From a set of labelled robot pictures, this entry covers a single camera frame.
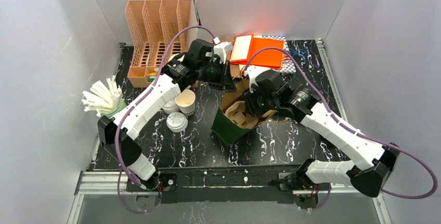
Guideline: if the single pulp cup carrier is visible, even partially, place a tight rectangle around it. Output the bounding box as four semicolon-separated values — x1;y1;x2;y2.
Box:
225;101;259;129

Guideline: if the white cream paper bag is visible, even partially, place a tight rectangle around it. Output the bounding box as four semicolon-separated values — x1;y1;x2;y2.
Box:
230;34;254;64

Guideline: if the checkered blue white bag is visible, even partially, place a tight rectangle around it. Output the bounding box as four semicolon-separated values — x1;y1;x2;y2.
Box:
262;35;296;74

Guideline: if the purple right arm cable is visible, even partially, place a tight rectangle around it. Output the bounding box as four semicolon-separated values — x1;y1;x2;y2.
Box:
241;47;438;213

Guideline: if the green paper bag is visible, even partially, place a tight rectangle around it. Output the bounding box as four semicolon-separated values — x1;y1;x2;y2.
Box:
211;80;276;146

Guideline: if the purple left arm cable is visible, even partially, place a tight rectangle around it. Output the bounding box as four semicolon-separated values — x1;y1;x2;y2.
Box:
114;26;221;215

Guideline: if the white cup lid stack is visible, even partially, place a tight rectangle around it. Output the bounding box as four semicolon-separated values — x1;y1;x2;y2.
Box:
162;99;180;114
166;112;188;133

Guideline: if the green straw holder cup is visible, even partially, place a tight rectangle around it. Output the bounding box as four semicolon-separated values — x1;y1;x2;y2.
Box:
104;100;127;118

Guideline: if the single white paper cup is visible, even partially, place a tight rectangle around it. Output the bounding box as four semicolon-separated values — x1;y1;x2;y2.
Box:
175;89;196;116

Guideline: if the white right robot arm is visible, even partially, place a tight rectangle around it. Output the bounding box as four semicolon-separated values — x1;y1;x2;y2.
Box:
243;65;400;197

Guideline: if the peach plastic file organizer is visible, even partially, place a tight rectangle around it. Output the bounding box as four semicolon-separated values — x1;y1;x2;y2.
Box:
125;0;209;88

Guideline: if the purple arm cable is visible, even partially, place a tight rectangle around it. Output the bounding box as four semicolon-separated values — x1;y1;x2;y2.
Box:
114;26;221;215
241;47;438;213

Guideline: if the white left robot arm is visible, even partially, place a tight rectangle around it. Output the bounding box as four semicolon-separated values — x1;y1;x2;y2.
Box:
97;39;236;190

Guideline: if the bundle of white wrapped straws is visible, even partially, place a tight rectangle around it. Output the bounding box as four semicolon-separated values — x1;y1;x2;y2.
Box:
81;75;123;117

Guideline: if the white cup lid stack front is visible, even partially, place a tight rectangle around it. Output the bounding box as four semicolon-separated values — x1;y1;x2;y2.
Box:
166;112;188;133

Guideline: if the brown kraft paper bag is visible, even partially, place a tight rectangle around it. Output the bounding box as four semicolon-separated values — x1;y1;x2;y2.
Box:
221;37;244;79

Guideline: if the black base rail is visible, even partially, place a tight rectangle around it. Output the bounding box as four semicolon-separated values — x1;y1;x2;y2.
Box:
126;164;324;204

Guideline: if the white cup lid stack back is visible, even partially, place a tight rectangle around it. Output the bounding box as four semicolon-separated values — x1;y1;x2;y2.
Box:
162;99;180;114

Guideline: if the orange paper bag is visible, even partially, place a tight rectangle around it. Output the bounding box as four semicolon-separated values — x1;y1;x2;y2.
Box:
232;36;284;69

